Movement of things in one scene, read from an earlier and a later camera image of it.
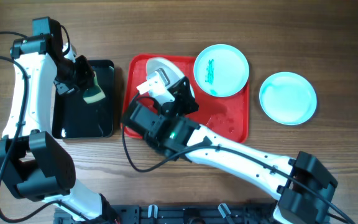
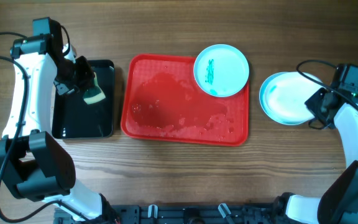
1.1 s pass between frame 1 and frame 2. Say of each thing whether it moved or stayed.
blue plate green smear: stayed
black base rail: stayed
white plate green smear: moved
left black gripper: stayed
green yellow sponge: stayed
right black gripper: moved
